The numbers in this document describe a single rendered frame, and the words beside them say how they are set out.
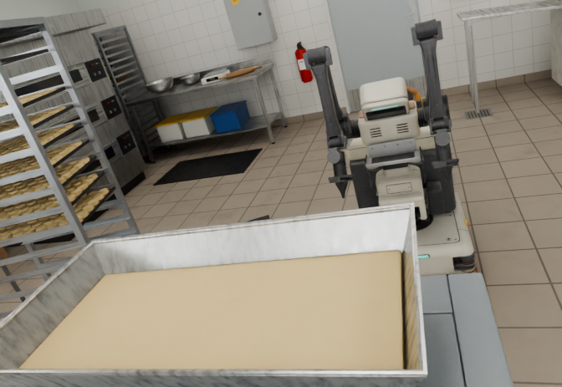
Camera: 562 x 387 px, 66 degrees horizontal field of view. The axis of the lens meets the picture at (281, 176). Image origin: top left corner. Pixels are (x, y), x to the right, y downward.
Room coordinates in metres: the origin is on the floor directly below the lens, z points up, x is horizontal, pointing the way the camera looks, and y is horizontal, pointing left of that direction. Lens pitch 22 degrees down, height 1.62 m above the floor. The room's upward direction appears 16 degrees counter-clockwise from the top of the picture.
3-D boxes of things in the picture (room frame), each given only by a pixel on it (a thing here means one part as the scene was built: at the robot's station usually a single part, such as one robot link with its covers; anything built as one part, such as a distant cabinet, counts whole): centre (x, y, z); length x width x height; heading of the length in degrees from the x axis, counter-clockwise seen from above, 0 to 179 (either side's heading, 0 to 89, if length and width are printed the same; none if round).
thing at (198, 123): (5.90, 0.84, 0.36); 0.46 x 0.38 x 0.26; 158
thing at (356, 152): (2.26, -0.67, 0.59); 0.55 x 0.34 x 0.83; 70
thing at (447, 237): (2.18, -0.64, 0.16); 0.67 x 0.64 x 0.25; 160
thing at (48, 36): (2.20, 0.85, 0.97); 0.03 x 0.03 x 1.70; 83
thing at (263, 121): (5.84, 0.70, 0.49); 1.90 x 0.72 x 0.98; 68
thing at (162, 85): (6.03, 1.22, 0.95); 0.39 x 0.39 x 0.14
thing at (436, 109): (1.67, -0.68, 1.18); 0.11 x 0.06 x 0.43; 70
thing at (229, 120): (5.73, 0.42, 0.36); 0.46 x 0.38 x 0.26; 160
